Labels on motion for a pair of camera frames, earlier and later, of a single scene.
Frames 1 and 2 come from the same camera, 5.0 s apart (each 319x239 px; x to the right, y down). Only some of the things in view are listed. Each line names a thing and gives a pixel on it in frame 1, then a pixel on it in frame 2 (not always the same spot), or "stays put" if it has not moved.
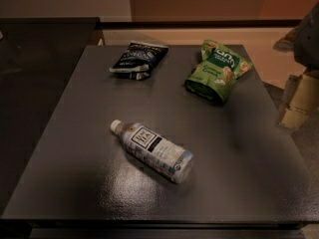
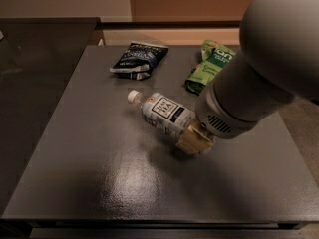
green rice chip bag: x=216 y=70 stays put
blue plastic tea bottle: x=156 y=152 to x=162 y=113
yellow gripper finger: x=304 y=100 to x=194 y=139
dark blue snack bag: x=138 y=59 stays put
